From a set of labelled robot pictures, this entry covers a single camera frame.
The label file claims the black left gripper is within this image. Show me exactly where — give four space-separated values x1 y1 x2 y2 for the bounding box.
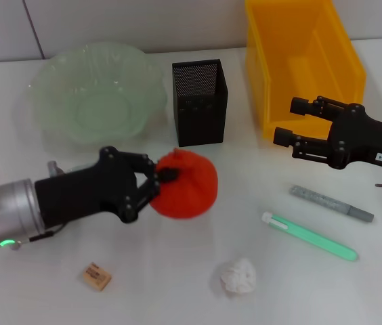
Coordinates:
34 146 179 232

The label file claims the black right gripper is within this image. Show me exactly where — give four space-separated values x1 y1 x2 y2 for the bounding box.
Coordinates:
273 95 382 171

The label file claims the red-orange fruit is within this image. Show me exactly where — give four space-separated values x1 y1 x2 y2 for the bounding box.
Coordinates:
148 148 219 221

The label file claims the white paper ball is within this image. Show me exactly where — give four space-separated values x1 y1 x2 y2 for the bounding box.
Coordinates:
219 257 258 297

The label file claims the black mesh pen holder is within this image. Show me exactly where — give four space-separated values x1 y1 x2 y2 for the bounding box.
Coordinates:
171 58 230 148

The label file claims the grey marker pen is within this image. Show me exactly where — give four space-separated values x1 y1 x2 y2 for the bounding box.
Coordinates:
288 184 375 225

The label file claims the tan rectangular eraser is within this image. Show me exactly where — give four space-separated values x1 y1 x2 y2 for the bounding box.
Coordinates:
77 261 113 293

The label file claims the pale green glass fruit plate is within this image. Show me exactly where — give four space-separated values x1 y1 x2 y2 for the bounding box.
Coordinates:
27 41 167 150

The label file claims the mint green pen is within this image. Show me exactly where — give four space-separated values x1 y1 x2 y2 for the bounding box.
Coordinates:
261 211 359 263

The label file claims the yellow plastic bin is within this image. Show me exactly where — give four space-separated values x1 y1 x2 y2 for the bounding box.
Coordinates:
244 0 368 142

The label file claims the left wrist silver connector plug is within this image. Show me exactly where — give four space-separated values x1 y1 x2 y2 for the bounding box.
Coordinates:
47 160 67 177

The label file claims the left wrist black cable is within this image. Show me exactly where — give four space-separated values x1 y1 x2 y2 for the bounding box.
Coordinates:
10 229 57 251

